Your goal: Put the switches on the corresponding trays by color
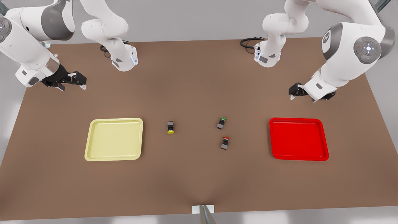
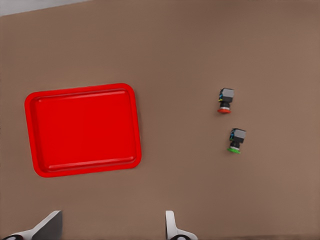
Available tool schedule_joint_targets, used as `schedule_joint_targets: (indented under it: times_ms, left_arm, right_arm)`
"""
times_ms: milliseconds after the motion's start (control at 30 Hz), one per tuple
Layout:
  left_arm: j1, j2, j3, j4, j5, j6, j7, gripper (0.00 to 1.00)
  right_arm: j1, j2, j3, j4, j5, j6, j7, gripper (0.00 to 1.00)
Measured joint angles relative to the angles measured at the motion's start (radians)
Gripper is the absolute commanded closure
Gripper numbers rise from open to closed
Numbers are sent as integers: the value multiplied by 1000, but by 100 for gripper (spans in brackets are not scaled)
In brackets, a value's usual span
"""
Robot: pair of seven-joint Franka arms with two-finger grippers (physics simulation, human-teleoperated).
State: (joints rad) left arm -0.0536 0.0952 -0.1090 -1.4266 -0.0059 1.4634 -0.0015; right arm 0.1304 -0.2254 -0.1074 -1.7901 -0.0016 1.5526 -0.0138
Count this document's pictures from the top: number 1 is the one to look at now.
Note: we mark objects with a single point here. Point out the yellow-capped switch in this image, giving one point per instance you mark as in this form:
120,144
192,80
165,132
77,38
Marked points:
170,127

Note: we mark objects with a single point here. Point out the green-capped switch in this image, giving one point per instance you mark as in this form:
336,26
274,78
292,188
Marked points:
221,123

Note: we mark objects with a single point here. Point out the pale yellow tray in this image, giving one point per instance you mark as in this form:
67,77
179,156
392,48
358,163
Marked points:
114,139

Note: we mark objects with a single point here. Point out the red-capped switch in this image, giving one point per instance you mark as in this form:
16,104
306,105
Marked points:
225,143

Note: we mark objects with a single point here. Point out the red tray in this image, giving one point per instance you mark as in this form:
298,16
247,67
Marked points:
298,139

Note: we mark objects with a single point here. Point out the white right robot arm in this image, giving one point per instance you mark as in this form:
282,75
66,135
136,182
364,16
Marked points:
29,46

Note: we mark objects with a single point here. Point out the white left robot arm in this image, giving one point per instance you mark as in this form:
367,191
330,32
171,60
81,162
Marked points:
348,53

